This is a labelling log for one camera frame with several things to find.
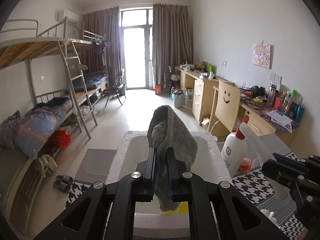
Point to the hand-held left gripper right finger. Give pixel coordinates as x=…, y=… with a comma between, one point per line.
x=170, y=177

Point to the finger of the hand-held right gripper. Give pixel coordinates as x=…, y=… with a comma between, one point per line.
x=287, y=158
x=280, y=171

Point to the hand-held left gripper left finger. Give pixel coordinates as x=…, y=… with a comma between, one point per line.
x=155, y=175

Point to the white spray bottle red cap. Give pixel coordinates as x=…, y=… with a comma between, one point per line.
x=260, y=147

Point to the white foam box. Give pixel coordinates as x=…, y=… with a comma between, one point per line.
x=140, y=142

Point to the grey terry cloth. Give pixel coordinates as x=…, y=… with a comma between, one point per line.
x=175, y=140

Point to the red snack packet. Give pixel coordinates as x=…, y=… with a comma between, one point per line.
x=246, y=163

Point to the houndstooth table cloth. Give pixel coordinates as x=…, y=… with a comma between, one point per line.
x=252, y=192

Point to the printed papers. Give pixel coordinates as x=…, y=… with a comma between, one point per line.
x=278, y=117

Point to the wooden desk with patterned top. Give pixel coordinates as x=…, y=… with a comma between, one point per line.
x=260, y=126

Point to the pale foam net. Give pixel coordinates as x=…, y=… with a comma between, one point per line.
x=268, y=215

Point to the row of toiletry bottles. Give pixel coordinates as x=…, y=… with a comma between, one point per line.
x=290, y=105

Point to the grey floor mat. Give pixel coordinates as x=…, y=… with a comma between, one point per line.
x=96, y=165

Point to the small cardboard box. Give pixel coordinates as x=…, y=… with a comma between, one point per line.
x=205, y=123

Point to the small yellow item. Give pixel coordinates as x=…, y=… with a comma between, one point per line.
x=257, y=100

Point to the black headphones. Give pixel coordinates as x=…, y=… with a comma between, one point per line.
x=257, y=90

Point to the grey trash bin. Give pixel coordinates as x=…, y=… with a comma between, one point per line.
x=178, y=101

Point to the wooden chair with smiley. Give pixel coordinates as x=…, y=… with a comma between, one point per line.
x=225, y=107

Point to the white carton box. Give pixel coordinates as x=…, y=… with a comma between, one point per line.
x=189, y=97

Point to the orange bag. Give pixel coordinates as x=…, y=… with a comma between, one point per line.
x=158, y=90

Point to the dark grey slipper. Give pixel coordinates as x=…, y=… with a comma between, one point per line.
x=61, y=187
x=65, y=179

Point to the light wooden desk with drawers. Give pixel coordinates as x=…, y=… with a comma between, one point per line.
x=202, y=92

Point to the black folding chair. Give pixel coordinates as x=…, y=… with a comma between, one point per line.
x=117, y=87

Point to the red plastic bag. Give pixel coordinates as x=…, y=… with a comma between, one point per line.
x=60, y=140

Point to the yellow green cloth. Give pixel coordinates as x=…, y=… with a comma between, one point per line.
x=46, y=163

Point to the dark blue bedding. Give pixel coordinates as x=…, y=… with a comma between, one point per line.
x=92, y=80

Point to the green paper bag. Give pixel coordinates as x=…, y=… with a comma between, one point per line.
x=210, y=68

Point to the glass balcony door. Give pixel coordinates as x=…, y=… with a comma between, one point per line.
x=136, y=55

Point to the metal bunk bed ladder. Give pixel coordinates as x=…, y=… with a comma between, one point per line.
x=75, y=80

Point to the blue and orange quilt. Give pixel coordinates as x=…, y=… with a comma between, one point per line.
x=37, y=127

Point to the brown curtain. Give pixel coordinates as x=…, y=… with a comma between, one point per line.
x=172, y=42
x=105, y=35

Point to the hanging purple clothes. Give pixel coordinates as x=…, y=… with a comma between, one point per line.
x=98, y=47

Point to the metal bunk bed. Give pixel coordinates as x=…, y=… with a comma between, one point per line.
x=82, y=45
x=32, y=80

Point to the purple patterned bag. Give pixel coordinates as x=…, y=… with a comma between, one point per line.
x=10, y=130

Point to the white air conditioner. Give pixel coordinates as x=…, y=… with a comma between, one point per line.
x=68, y=16

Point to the white wall socket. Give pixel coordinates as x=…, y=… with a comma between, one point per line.
x=275, y=77

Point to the cartoon wall picture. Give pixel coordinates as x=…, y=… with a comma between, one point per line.
x=261, y=55

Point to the white wall switch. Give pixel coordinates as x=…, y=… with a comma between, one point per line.
x=223, y=63

